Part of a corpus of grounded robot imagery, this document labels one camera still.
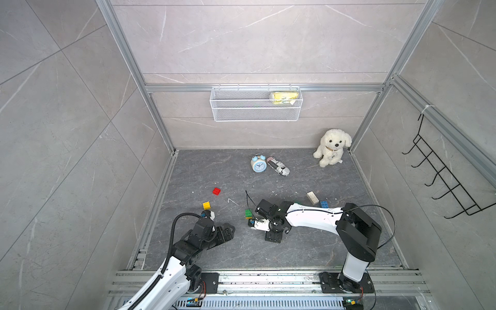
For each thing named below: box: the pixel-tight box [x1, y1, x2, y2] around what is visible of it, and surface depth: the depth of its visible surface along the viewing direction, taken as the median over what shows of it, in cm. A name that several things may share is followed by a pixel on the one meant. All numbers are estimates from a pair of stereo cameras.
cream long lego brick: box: [306, 191, 320, 205], surface depth 99 cm
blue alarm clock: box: [250, 153, 268, 173], surface depth 106 cm
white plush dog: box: [313, 128, 352, 168], surface depth 103 cm
